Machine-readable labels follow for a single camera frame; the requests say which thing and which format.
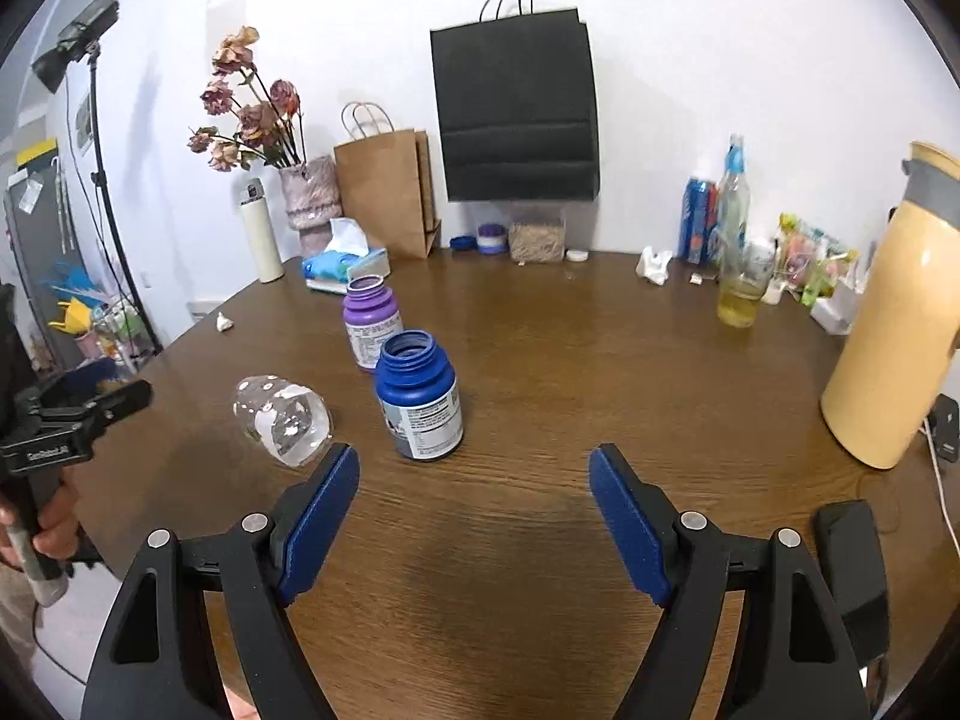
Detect black power adapter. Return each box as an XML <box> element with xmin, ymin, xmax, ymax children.
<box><xmin>930</xmin><ymin>399</ymin><xmax>960</xmax><ymax>464</ymax></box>

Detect blue plastic bottle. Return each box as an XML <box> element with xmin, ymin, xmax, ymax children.
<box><xmin>374</xmin><ymin>330</ymin><xmax>464</xmax><ymax>463</ymax></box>

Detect white cable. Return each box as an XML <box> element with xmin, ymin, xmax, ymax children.
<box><xmin>919</xmin><ymin>420</ymin><xmax>947</xmax><ymax>522</ymax></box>

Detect white box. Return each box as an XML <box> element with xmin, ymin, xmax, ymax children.
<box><xmin>808</xmin><ymin>276</ymin><xmax>871</xmax><ymax>336</ymax></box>

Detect yellow thermos jug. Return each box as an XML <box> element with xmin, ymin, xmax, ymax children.
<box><xmin>820</xmin><ymin>140</ymin><xmax>960</xmax><ymax>470</ymax></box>

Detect crumpled white tissue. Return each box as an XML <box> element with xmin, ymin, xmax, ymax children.
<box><xmin>636</xmin><ymin>246</ymin><xmax>675</xmax><ymax>287</ymax></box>

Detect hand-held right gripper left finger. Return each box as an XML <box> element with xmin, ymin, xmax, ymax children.
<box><xmin>79</xmin><ymin>442</ymin><xmax>362</xmax><ymax>720</ymax></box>

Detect glass with yellow liquid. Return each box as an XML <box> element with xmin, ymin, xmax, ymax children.
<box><xmin>717</xmin><ymin>241</ymin><xmax>776</xmax><ymax>329</ymax></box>

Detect colourful snack packets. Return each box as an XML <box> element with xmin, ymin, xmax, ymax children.
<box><xmin>772</xmin><ymin>213</ymin><xmax>860</xmax><ymax>307</ymax></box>

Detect blue drink can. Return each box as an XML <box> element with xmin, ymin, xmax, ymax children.
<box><xmin>678</xmin><ymin>177</ymin><xmax>721</xmax><ymax>266</ymax></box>

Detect white thermos bottle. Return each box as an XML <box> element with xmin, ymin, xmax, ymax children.
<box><xmin>238</xmin><ymin>178</ymin><xmax>286</xmax><ymax>284</ymax></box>

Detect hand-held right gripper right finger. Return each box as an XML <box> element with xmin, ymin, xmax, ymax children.
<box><xmin>588</xmin><ymin>442</ymin><xmax>875</xmax><ymax>720</ymax></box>

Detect person's left hand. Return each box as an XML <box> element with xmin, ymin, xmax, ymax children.
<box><xmin>0</xmin><ymin>476</ymin><xmax>82</xmax><ymax>567</ymax></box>

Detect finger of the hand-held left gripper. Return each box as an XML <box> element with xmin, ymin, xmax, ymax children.
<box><xmin>19</xmin><ymin>358</ymin><xmax>154</xmax><ymax>437</ymax></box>

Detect glass bottle with blue cap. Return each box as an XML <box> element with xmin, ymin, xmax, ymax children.
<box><xmin>716</xmin><ymin>134</ymin><xmax>752</xmax><ymax>282</ymax></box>

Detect brown paper bag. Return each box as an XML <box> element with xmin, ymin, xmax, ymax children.
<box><xmin>334</xmin><ymin>101</ymin><xmax>443</xmax><ymax>261</ymax></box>

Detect purple plastic bottle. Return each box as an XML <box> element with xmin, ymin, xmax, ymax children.
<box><xmin>343</xmin><ymin>274</ymin><xmax>402</xmax><ymax>374</ymax></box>

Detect clear glass cup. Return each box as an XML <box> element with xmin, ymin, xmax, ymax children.
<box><xmin>234</xmin><ymin>373</ymin><xmax>333</xmax><ymax>472</ymax></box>

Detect blue tissue pack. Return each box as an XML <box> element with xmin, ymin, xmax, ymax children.
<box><xmin>302</xmin><ymin>217</ymin><xmax>392</xmax><ymax>296</ymax></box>

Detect pink vase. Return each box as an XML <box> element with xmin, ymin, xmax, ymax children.
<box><xmin>279</xmin><ymin>156</ymin><xmax>342</xmax><ymax>260</ymax></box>

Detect black tripod stand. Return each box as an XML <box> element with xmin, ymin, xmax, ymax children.
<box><xmin>84</xmin><ymin>45</ymin><xmax>162</xmax><ymax>361</ymax></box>

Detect dark cabinet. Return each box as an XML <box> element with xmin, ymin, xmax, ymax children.
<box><xmin>2</xmin><ymin>165</ymin><xmax>80</xmax><ymax>368</ymax></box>

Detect dried flowers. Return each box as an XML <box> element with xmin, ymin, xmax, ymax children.
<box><xmin>187</xmin><ymin>25</ymin><xmax>307</xmax><ymax>173</ymax></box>

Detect black paper bag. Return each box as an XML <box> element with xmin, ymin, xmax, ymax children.
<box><xmin>430</xmin><ymin>0</ymin><xmax>602</xmax><ymax>203</ymax></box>

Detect clear box of grains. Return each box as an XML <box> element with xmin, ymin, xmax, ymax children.
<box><xmin>508</xmin><ymin>219</ymin><xmax>566</xmax><ymax>264</ymax></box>

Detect black box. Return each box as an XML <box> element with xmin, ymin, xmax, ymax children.
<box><xmin>814</xmin><ymin>499</ymin><xmax>891</xmax><ymax>662</ymax></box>

